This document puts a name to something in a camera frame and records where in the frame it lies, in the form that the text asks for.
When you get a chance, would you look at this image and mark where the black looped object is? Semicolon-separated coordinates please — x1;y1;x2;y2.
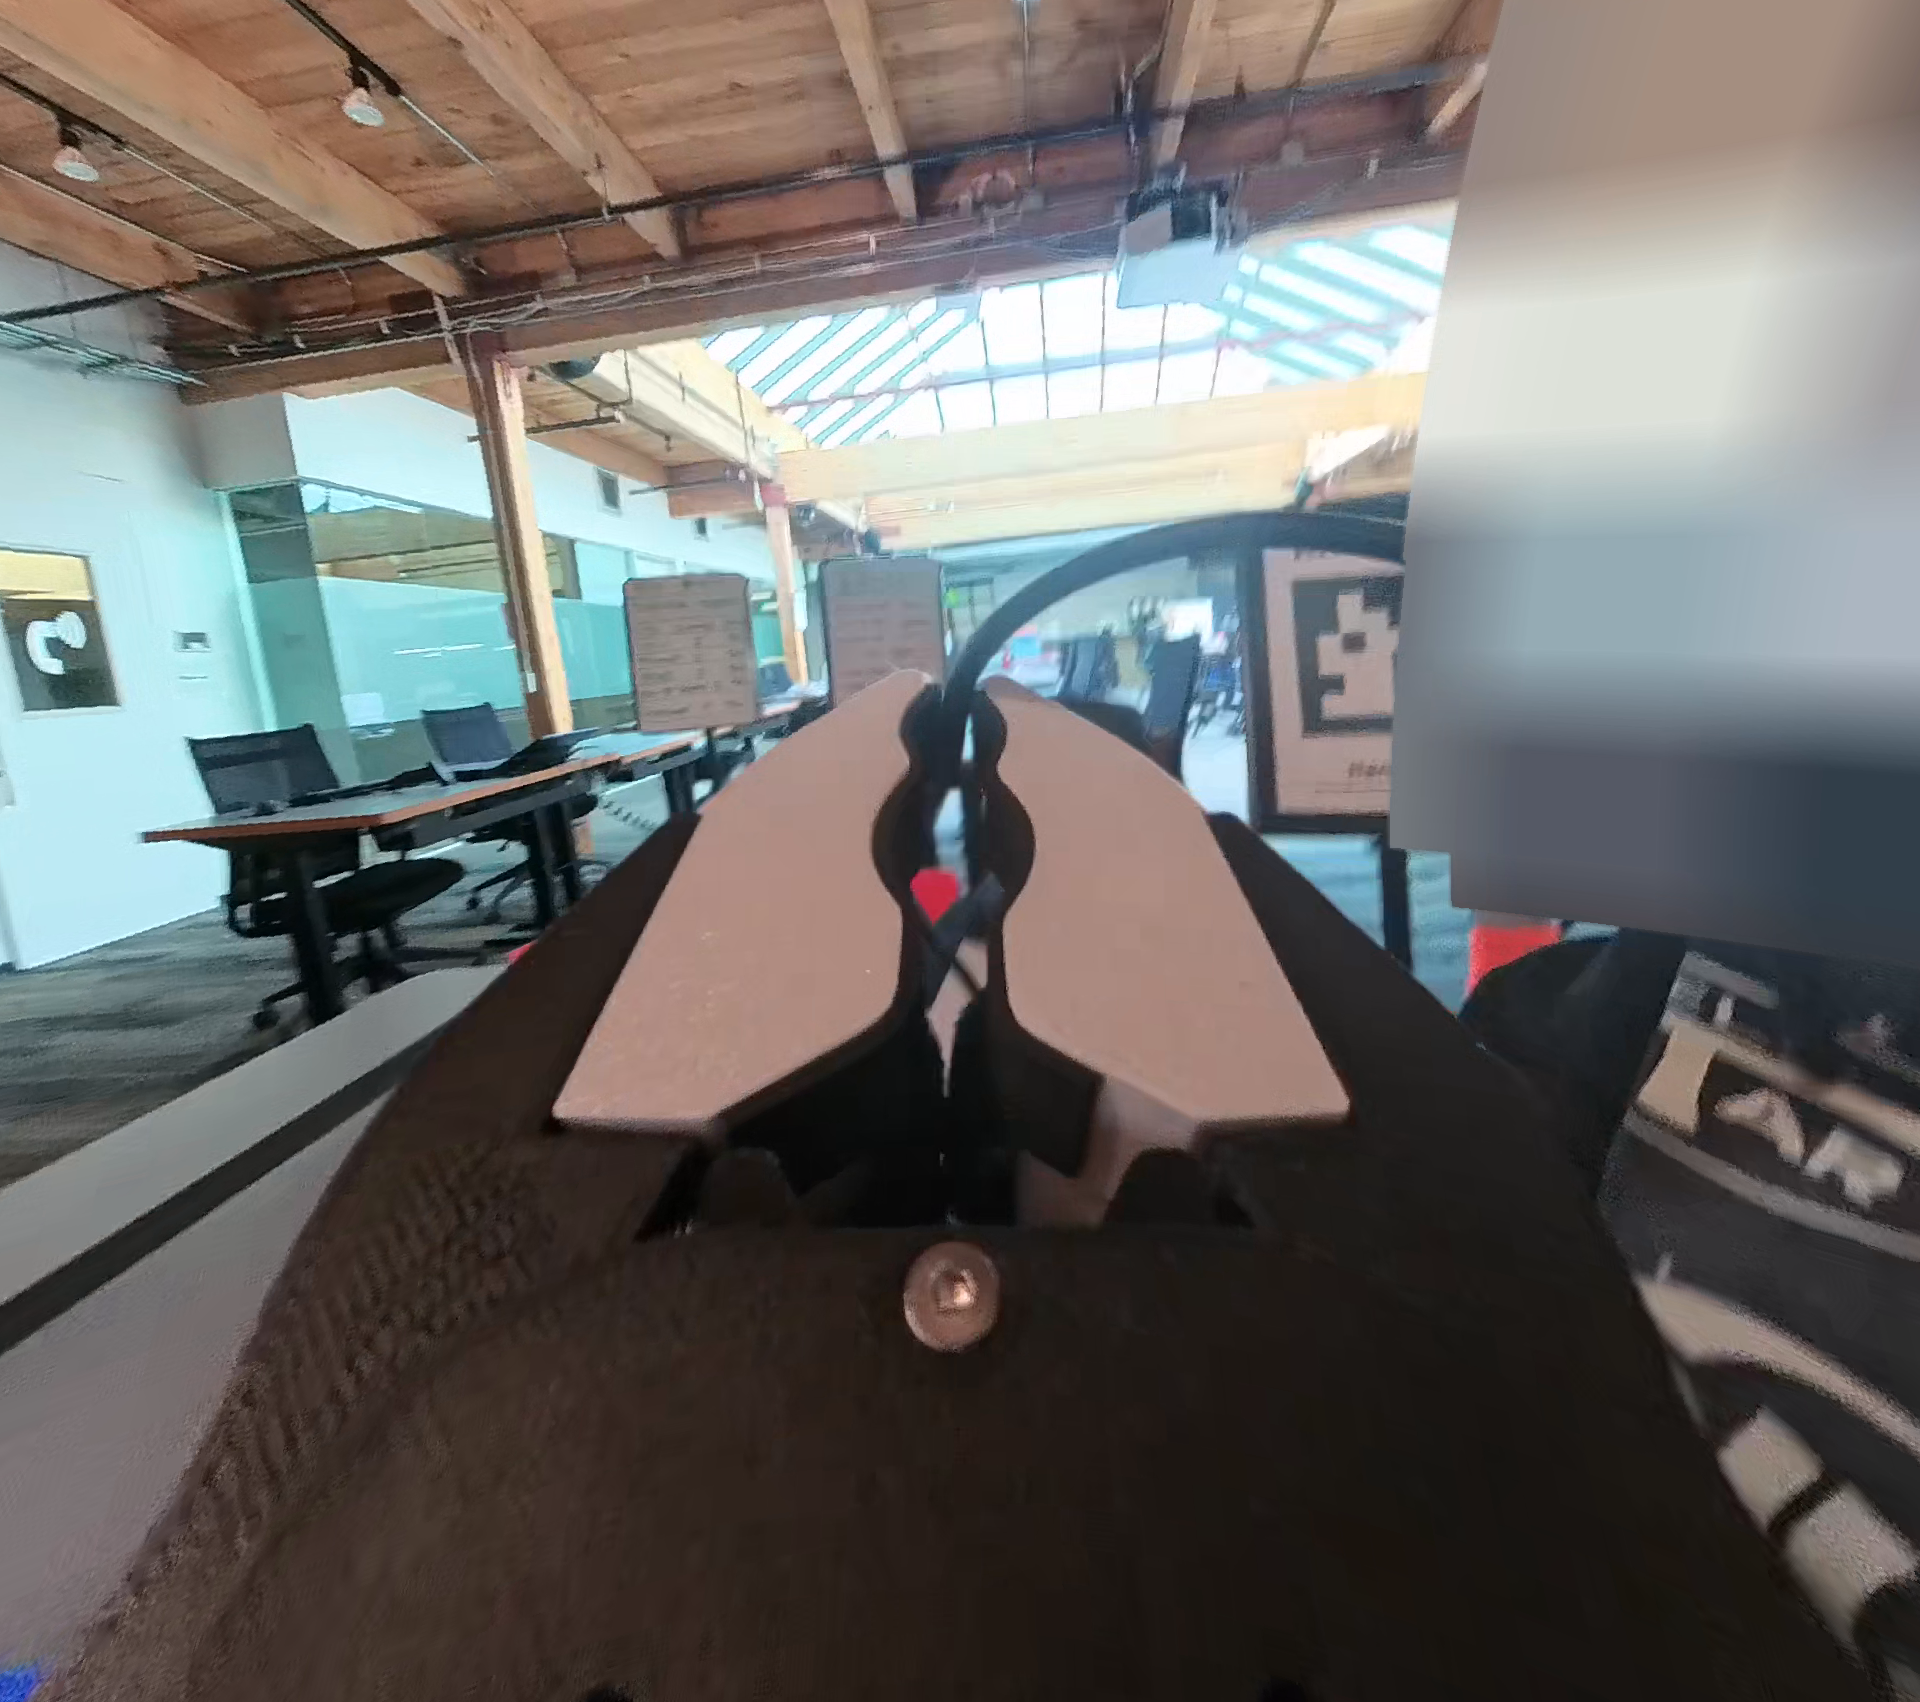
908;508;1412;1005

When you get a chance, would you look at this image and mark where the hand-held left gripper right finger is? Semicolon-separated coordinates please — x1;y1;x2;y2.
982;678;1351;1225

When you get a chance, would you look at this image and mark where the whiteboard on black stand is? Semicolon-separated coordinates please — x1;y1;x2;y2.
620;574;757;735
820;554;947;705

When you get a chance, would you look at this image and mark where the wooden office desk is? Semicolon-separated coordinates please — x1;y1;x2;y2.
140;754;622;1029

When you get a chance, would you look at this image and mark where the white ceiling projector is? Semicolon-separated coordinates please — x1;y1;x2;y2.
1113;188;1255;309

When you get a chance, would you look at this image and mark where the orange striped traffic cone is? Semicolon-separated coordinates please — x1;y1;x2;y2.
1466;920;1560;989

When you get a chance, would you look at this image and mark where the black printed shirt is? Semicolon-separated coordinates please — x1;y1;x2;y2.
1462;930;1920;1702

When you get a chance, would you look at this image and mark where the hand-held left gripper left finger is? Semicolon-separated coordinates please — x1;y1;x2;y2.
553;667;939;1150

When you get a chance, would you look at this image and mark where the dark wall sign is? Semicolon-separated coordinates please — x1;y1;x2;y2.
0;551;121;718

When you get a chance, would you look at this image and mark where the tag poster on black stand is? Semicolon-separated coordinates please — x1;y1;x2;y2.
1242;512;1412;969

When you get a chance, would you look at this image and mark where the black office chair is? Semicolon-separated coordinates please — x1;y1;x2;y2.
420;701;517;781
188;724;361;823
225;853;470;1033
1139;633;1203;781

